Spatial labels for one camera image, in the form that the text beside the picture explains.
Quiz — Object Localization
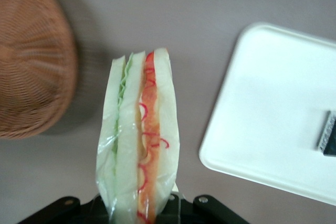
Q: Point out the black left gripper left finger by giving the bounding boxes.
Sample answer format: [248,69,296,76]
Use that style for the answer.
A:
[18,195,111,224]

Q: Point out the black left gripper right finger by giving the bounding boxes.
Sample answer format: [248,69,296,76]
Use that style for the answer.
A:
[156,193,248,224]

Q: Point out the plastic-wrapped triangle sandwich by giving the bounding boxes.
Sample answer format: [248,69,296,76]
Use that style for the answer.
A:
[96,47,181,224]

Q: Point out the white plastic tray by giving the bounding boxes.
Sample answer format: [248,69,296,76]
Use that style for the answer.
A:
[198,22,336,206]

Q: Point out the round brown wicker basket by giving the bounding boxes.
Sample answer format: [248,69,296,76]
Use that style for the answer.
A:
[0,0,79,140]

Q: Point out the dark rectangular block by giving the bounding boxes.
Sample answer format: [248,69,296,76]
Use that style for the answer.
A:
[316,110,336,157]

